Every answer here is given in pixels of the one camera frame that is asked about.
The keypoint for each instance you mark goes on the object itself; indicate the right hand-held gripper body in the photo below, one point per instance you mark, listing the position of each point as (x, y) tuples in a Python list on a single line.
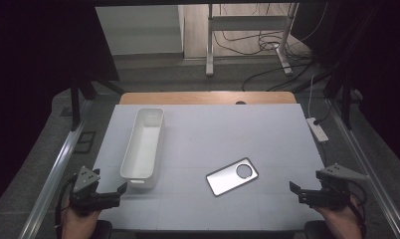
[(327, 197)]

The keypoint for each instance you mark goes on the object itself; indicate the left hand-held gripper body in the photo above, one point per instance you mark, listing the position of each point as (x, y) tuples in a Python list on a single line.
[(88, 199)]

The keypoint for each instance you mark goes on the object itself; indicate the white plastic bin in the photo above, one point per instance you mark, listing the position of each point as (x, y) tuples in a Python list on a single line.
[(143, 149)]

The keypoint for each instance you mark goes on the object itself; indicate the grey phone case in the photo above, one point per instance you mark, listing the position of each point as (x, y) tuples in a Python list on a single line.
[(231, 177)]

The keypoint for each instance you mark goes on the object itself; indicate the person's right hand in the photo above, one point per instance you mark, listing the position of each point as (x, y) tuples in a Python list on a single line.
[(339, 217)]

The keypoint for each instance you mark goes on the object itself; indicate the person's left hand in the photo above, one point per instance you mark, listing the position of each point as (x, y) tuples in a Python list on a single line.
[(78, 220)]

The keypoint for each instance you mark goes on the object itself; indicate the black chair armrest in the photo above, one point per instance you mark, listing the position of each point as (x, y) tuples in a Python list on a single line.
[(105, 230), (314, 230)]

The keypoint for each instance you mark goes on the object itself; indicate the white power strip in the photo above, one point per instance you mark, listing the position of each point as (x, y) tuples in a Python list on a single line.
[(317, 130)]

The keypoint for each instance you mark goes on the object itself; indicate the black stand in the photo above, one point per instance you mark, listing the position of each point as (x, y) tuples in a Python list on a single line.
[(76, 106), (346, 106)]

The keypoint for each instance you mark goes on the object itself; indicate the wooden table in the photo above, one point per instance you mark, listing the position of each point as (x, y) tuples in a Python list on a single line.
[(204, 98)]

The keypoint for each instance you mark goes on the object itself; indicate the black curtain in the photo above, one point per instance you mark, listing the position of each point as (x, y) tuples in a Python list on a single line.
[(32, 66), (380, 66)]

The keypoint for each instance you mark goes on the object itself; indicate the white cabinet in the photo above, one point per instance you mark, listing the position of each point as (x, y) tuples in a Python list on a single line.
[(138, 30)]

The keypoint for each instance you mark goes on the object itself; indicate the aluminium rail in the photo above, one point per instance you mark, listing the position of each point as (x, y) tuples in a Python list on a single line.
[(363, 159), (55, 172)]

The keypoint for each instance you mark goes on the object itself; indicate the white metal desk frame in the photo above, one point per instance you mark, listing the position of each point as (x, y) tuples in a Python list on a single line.
[(247, 23)]

